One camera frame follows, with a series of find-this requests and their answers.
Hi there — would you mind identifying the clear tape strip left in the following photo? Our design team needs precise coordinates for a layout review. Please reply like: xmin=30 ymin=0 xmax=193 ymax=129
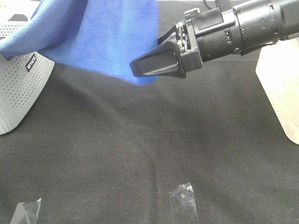
xmin=10 ymin=198 xmax=42 ymax=224

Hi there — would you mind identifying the blue microfibre towel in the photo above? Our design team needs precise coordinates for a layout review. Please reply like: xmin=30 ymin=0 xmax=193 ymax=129
xmin=0 ymin=0 xmax=159 ymax=85

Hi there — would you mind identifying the grey perforated laundry basket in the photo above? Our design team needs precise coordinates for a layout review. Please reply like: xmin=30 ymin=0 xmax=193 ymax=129
xmin=0 ymin=0 xmax=55 ymax=134

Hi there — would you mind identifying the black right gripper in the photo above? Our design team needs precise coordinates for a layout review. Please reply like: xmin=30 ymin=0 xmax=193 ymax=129
xmin=130 ymin=7 xmax=235 ymax=78

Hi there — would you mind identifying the black table cloth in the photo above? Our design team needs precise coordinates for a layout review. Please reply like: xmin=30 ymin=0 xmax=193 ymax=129
xmin=0 ymin=0 xmax=299 ymax=224

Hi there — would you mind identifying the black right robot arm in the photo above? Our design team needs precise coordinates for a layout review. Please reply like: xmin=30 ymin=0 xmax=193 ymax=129
xmin=130 ymin=0 xmax=299 ymax=78

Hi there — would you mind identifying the white plastic storage basket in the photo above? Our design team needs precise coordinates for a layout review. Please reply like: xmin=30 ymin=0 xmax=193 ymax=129
xmin=255 ymin=39 xmax=299 ymax=144

